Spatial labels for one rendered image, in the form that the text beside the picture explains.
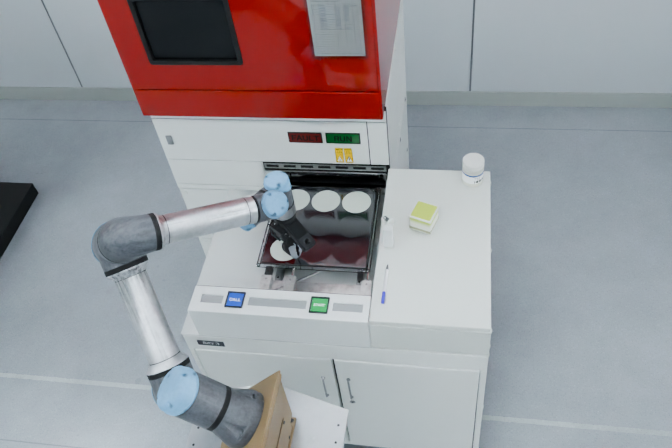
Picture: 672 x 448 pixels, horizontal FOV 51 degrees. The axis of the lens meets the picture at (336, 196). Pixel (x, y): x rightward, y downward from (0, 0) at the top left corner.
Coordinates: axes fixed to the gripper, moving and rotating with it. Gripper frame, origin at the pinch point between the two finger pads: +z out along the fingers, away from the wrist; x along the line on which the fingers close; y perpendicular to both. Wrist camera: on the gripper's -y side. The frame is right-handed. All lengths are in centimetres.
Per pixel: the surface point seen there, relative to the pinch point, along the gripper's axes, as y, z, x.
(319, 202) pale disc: 12.8, 1.6, -21.8
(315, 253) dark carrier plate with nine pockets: -2.4, 1.7, -5.3
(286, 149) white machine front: 29.3, -12.4, -24.0
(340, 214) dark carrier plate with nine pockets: 3.2, 1.6, -22.5
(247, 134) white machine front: 39.4, -19.1, -16.3
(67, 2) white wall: 247, 21, -46
